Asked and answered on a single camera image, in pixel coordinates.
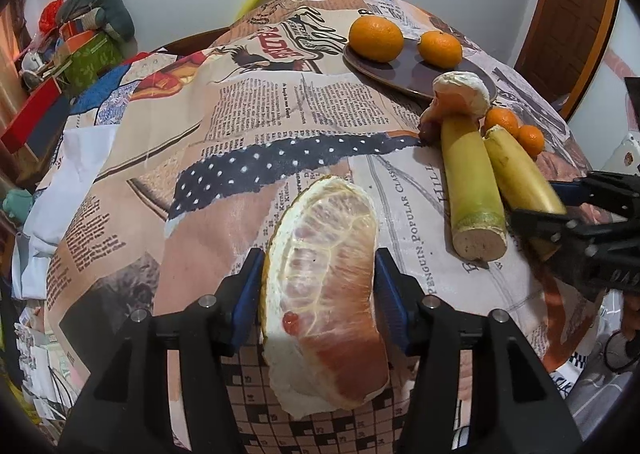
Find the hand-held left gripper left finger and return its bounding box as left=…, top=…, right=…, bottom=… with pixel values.
left=60, top=249, right=265, bottom=454

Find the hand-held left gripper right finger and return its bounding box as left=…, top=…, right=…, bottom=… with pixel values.
left=374, top=247, right=584, bottom=454

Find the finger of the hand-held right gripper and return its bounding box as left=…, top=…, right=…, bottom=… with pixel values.
left=547, top=171, right=640, bottom=217
left=509, top=207, right=598, bottom=265

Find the slim yellow banana piece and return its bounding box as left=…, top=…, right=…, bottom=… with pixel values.
left=483, top=126, right=569, bottom=262

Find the peeled pomelo segment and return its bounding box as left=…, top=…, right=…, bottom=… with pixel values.
left=259, top=176, right=391, bottom=418

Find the small mandarin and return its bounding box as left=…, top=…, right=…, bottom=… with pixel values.
left=483, top=107, right=521, bottom=137
left=516, top=125, right=545, bottom=159

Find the white printed bag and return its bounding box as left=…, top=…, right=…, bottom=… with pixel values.
left=602, top=131, right=640, bottom=175

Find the thick green-yellow stalk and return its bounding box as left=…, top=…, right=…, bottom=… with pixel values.
left=440, top=115, right=509, bottom=263

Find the newspaper print tablecloth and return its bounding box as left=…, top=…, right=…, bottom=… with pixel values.
left=44, top=0, right=608, bottom=454

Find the peeled white pomelo chunk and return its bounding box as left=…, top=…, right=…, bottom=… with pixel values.
left=419, top=70, right=492, bottom=141

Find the wooden door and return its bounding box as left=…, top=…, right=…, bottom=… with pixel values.
left=514, top=0, right=621, bottom=122

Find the medium orange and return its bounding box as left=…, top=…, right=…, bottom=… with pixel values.
left=417, top=30, right=464, bottom=69

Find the dark purple plate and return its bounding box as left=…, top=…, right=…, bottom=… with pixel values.
left=342, top=38, right=497, bottom=103

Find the white cloth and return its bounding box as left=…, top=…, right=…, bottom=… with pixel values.
left=11, top=126, right=132, bottom=305

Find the stack of papers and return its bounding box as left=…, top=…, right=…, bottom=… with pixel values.
left=10, top=301, right=93, bottom=422

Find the blue patterned cloth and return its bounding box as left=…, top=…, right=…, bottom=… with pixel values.
left=65, top=50, right=176, bottom=127

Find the large orange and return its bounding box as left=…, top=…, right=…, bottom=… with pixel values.
left=348, top=16, right=405, bottom=64

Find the red flat box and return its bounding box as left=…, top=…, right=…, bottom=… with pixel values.
left=0, top=80, right=63, bottom=155

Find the green patterned box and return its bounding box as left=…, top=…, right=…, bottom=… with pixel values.
left=60, top=31, right=124, bottom=97

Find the grey-green stuffed cushion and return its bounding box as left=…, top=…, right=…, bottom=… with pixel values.
left=55, top=0, right=137, bottom=42

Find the red plastic bag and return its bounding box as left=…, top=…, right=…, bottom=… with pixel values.
left=39, top=0, right=66, bottom=34

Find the black cable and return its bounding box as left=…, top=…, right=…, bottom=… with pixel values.
left=600, top=329, right=640, bottom=377

